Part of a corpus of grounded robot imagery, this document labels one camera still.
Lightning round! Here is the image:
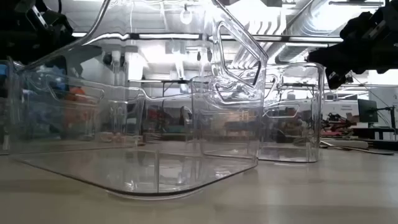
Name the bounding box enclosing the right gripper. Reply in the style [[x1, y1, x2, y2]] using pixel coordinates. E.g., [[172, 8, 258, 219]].
[[306, 30, 398, 90]]

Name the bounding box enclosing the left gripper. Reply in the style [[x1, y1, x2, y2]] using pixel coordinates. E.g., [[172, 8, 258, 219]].
[[0, 18, 75, 65]]

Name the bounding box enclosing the light wood handled fork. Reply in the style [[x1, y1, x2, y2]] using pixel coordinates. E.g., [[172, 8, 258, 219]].
[[320, 139, 369, 150]]

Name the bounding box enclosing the clear plastic bin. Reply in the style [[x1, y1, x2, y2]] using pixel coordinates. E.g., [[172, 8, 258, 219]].
[[198, 99, 301, 147], [7, 0, 270, 200], [190, 62, 326, 164], [0, 57, 147, 156]]

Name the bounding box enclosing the black computer monitor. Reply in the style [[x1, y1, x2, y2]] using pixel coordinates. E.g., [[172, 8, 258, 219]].
[[357, 98, 379, 124]]

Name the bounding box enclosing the person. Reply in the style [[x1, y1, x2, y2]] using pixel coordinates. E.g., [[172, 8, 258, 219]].
[[63, 85, 96, 138]]

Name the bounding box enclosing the black background table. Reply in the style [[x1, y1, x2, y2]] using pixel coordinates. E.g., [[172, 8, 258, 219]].
[[351, 126, 398, 151]]

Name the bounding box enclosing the long ceiling light fixture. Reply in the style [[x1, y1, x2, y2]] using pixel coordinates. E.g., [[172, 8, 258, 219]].
[[71, 30, 345, 44]]

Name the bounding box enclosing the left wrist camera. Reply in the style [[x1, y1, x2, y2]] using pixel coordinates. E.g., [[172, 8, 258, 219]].
[[12, 0, 75, 32]]

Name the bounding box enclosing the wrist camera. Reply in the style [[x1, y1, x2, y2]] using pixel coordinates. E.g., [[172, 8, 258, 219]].
[[12, 0, 75, 32], [340, 0, 398, 41]]

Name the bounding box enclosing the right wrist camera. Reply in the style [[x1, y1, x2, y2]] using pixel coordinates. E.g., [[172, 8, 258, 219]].
[[340, 0, 398, 41]]

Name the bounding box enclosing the silver ceiling duct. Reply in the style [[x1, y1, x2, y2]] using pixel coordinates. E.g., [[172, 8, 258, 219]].
[[233, 0, 346, 68]]

